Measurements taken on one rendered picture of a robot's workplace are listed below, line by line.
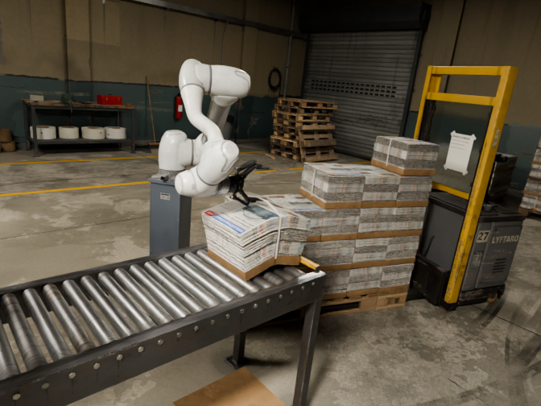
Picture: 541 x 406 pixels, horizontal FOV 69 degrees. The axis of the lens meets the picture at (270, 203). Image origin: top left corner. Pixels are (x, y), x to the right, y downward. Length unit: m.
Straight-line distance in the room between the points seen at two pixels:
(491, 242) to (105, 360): 2.96
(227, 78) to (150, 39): 7.42
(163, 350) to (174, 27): 8.54
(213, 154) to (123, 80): 7.67
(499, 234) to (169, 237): 2.51
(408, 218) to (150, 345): 2.21
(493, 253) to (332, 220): 1.48
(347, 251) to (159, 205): 1.31
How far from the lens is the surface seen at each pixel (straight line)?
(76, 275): 1.73
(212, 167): 1.39
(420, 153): 2.98
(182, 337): 1.41
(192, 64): 1.89
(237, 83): 1.86
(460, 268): 3.36
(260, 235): 1.62
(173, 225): 2.40
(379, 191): 2.84
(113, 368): 1.34
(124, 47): 9.00
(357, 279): 3.02
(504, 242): 3.69
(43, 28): 8.57
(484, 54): 9.22
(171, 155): 2.31
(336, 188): 2.63
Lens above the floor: 1.59
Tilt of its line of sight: 17 degrees down
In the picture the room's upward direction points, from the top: 6 degrees clockwise
